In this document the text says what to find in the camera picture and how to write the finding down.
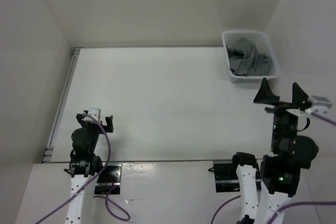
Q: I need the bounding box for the grey pleated skirt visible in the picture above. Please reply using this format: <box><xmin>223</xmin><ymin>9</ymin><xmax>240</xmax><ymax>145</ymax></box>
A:
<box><xmin>226</xmin><ymin>38</ymin><xmax>272</xmax><ymax>77</ymax></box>

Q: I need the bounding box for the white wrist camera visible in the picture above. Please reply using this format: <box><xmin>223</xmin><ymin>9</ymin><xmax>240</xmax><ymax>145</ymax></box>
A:
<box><xmin>83</xmin><ymin>108</ymin><xmax>101</xmax><ymax>123</ymax></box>
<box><xmin>286</xmin><ymin>95</ymin><xmax>332</xmax><ymax>118</ymax></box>

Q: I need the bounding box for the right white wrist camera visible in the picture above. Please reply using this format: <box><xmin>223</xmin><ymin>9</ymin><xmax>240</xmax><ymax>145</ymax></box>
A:
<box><xmin>286</xmin><ymin>95</ymin><xmax>332</xmax><ymax>118</ymax></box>

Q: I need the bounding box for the aluminium table edge rail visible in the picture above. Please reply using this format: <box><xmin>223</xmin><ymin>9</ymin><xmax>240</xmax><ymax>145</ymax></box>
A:
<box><xmin>41</xmin><ymin>47</ymin><xmax>82</xmax><ymax>164</ymax></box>

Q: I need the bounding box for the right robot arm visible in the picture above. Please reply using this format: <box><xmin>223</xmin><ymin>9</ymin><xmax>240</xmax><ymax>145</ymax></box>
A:
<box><xmin>230</xmin><ymin>78</ymin><xmax>319</xmax><ymax>223</ymax></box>

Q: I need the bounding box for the white plastic basket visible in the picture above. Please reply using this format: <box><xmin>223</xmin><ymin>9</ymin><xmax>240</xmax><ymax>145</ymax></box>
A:
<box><xmin>222</xmin><ymin>30</ymin><xmax>281</xmax><ymax>84</ymax></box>

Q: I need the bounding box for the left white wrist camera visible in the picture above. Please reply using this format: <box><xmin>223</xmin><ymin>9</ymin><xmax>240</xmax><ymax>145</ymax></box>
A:
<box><xmin>83</xmin><ymin>108</ymin><xmax>101</xmax><ymax>123</ymax></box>

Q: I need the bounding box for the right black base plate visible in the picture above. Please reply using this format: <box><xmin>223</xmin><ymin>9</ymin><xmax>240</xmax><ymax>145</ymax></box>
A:
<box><xmin>208</xmin><ymin>159</ymin><xmax>263</xmax><ymax>193</ymax></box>

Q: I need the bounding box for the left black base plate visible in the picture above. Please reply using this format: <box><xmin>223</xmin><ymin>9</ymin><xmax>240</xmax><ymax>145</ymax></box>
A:
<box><xmin>94</xmin><ymin>163</ymin><xmax>122</xmax><ymax>195</ymax></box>

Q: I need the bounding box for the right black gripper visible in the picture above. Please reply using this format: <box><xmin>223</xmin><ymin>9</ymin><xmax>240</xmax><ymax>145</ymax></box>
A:
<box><xmin>254</xmin><ymin>75</ymin><xmax>308</xmax><ymax>151</ymax></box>

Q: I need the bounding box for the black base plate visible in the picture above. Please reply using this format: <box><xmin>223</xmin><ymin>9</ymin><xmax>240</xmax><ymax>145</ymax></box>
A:
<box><xmin>94</xmin><ymin>163</ymin><xmax>122</xmax><ymax>195</ymax></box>
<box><xmin>208</xmin><ymin>159</ymin><xmax>263</xmax><ymax>193</ymax></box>

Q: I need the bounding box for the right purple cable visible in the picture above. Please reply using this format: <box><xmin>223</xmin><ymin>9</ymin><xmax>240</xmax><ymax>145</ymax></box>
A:
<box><xmin>211</xmin><ymin>112</ymin><xmax>336</xmax><ymax>224</ymax></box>

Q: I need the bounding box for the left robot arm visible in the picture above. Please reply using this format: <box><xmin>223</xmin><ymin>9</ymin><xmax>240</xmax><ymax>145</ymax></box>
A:
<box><xmin>65</xmin><ymin>108</ymin><xmax>113</xmax><ymax>223</ymax></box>

